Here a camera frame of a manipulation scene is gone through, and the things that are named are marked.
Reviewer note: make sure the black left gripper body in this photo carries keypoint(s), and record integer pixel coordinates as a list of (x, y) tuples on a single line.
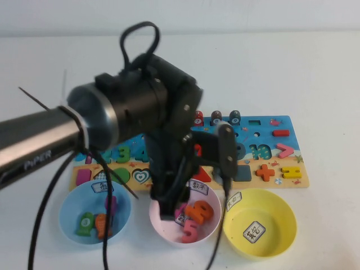
[(166, 166)]

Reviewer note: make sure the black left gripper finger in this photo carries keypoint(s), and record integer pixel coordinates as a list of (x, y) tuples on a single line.
[(184, 197), (167, 211)]

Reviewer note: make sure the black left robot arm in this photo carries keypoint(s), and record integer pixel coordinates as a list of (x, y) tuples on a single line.
[(33, 132)]

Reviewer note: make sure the pink number one piece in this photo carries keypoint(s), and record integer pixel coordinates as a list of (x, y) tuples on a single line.
[(180, 210)]

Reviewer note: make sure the pink plastic bowl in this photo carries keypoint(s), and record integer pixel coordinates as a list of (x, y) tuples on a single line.
[(157, 225)]

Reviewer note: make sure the orange number ten piece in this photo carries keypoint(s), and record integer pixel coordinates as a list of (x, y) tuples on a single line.
[(194, 211)]

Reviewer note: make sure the teal number four piece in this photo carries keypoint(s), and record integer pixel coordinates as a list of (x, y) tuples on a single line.
[(140, 154)]

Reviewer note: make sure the red triangle piece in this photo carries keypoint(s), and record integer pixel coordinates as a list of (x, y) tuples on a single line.
[(204, 175)]

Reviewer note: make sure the coral number five piece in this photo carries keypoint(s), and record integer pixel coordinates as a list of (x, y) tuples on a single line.
[(190, 236)]

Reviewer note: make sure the red number seven piece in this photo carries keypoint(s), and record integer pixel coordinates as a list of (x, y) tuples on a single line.
[(198, 149)]

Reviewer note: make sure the green number three piece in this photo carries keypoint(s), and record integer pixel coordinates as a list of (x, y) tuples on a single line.
[(124, 154)]

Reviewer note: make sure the green circle piece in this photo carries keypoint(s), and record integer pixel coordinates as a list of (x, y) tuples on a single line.
[(123, 174)]

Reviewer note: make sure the purple fish piece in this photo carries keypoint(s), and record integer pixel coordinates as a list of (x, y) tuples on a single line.
[(112, 205)]

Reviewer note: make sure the teal number two piece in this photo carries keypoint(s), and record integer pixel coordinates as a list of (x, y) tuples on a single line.
[(108, 157)]

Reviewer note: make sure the dark grey square piece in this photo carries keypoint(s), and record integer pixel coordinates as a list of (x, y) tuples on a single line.
[(244, 173)]

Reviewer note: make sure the orange fish piece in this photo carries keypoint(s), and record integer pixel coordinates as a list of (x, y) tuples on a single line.
[(101, 225)]

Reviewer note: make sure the dark grey number nine piece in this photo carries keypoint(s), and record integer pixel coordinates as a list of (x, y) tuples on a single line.
[(241, 150)]

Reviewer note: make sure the green fish piece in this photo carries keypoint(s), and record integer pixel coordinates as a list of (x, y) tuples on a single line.
[(85, 224)]

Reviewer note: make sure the orange plus sign piece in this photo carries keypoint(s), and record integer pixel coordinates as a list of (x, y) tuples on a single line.
[(265, 172)]

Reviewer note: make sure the magenta rectangle piece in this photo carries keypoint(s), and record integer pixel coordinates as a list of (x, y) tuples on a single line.
[(82, 177)]

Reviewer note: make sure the yellow plastic bowl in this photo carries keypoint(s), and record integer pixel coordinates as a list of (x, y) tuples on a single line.
[(275, 213)]

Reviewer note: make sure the light blue plastic bowl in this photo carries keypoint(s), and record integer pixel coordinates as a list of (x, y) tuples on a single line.
[(70, 213)]

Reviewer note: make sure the yellow equals sign piece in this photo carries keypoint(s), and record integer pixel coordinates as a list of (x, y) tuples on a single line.
[(287, 173)]

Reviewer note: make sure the blue wooden puzzle board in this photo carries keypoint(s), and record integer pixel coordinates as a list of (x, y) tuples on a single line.
[(267, 126)]

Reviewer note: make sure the pink greater-than sign piece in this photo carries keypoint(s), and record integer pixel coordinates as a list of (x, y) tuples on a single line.
[(287, 150)]

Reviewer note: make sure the red minus sign piece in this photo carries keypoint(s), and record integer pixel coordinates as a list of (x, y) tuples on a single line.
[(281, 132)]

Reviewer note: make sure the black zip tie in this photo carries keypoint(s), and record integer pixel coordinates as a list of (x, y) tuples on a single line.
[(123, 185), (33, 98)]

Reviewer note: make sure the red fish peg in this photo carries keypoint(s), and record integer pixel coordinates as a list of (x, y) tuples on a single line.
[(199, 118)]

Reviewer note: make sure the brown fish peg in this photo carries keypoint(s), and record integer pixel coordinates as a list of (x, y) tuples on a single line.
[(216, 117)]

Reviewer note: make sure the dark grey fish peg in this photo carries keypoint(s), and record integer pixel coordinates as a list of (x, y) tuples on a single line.
[(235, 117)]

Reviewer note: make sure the white zip tie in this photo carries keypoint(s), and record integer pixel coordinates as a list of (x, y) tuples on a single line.
[(64, 84)]

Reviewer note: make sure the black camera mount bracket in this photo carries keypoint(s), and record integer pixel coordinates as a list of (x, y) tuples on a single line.
[(206, 146)]

